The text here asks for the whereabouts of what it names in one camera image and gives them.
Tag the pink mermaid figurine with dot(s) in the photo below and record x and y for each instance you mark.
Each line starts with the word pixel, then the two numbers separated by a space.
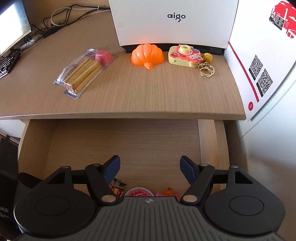
pixel 169 192

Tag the computer monitor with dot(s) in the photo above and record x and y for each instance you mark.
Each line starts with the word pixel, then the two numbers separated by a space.
pixel 14 24

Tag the black-haired doll keychain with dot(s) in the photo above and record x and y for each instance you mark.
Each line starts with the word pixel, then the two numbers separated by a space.
pixel 117 186

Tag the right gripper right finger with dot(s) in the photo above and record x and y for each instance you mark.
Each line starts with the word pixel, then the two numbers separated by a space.
pixel 199 178

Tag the white aigo computer case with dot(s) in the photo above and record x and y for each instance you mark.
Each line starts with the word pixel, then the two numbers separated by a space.
pixel 205 25

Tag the red lid jelly cup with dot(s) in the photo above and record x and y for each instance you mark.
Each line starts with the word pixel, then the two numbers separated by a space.
pixel 139 192

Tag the biscuit sticks snack pack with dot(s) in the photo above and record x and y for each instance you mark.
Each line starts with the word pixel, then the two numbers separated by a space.
pixel 80 73

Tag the toy camera keychain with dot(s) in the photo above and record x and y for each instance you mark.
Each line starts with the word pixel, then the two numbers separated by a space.
pixel 189 56

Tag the black keyboard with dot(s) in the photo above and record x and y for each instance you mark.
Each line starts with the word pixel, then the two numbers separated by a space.
pixel 8 64

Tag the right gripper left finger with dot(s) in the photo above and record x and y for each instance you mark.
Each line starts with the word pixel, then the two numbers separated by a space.
pixel 99 178

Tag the wooden drawer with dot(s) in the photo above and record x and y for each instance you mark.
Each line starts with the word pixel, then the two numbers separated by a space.
pixel 149 149

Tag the white cardboard box red print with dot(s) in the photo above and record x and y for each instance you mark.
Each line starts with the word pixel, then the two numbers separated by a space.
pixel 261 50

